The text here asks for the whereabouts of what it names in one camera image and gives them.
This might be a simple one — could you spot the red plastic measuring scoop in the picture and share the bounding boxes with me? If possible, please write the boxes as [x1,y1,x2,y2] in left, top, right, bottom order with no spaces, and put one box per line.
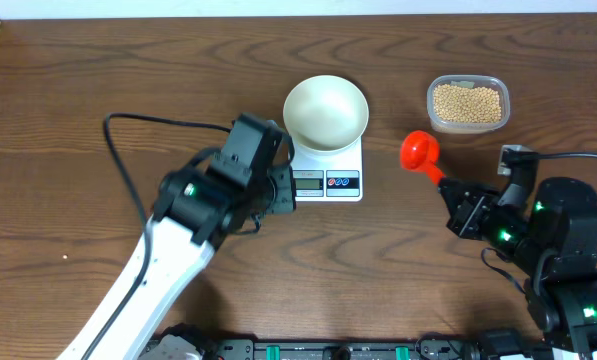
[399,130,445,185]

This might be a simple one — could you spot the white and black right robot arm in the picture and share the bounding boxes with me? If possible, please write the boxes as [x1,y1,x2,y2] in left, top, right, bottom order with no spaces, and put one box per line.
[438,161,597,357]

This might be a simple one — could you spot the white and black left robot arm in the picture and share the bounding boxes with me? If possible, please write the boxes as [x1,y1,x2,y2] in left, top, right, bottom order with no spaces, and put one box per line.
[60,113,296,359]

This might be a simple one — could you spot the white digital kitchen scale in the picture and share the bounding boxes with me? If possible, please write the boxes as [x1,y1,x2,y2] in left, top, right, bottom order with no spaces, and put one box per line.
[291,138,363,202]

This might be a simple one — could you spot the white ceramic bowl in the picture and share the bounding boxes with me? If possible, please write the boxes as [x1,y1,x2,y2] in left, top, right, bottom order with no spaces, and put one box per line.
[283,75,370,153]

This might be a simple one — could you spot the clear plastic container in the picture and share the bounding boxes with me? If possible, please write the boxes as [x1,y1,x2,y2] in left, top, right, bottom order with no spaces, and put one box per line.
[427,75,511,135]

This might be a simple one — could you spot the yellow soybeans in container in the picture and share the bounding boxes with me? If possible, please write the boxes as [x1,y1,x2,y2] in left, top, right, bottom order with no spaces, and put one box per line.
[432,84,502,123]

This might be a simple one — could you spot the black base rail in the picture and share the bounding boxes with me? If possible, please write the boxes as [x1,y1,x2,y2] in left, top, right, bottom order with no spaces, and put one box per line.
[137,324,554,360]

